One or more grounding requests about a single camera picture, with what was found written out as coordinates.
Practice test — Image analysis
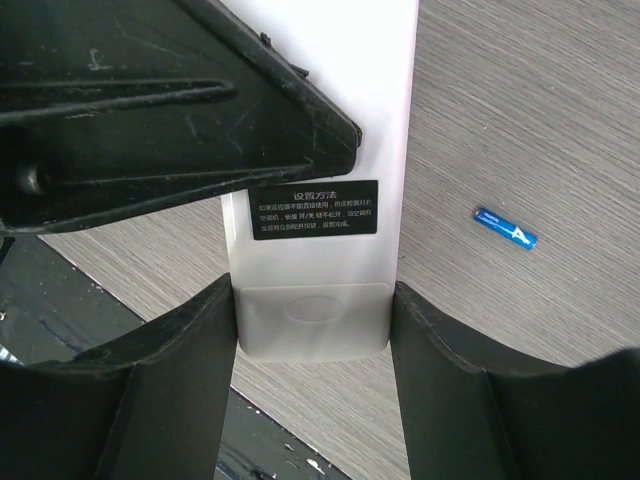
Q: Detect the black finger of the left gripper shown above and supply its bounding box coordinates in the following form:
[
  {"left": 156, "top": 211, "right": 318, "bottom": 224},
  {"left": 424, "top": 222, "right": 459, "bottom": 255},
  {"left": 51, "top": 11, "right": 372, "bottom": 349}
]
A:
[{"left": 1, "top": 1, "right": 362, "bottom": 235}]

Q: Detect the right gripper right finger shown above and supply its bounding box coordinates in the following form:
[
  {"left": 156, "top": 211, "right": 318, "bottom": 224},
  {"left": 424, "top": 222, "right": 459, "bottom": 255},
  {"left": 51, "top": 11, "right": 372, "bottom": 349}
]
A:
[{"left": 390, "top": 282, "right": 639, "bottom": 479}]

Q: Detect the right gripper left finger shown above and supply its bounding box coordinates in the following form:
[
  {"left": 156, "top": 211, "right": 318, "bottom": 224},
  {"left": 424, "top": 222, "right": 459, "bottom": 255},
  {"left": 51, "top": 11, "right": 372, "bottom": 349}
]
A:
[{"left": 1, "top": 276, "right": 236, "bottom": 479}]

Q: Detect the blue battery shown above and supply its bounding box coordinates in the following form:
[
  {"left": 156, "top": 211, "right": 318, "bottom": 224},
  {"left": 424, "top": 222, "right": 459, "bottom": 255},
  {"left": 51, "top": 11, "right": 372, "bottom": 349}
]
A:
[{"left": 473, "top": 207, "right": 538, "bottom": 250}]

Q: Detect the white remote control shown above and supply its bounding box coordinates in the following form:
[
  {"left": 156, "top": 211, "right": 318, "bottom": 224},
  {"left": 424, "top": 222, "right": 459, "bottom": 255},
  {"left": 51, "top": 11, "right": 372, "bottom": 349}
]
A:
[{"left": 221, "top": 0, "right": 419, "bottom": 363}]

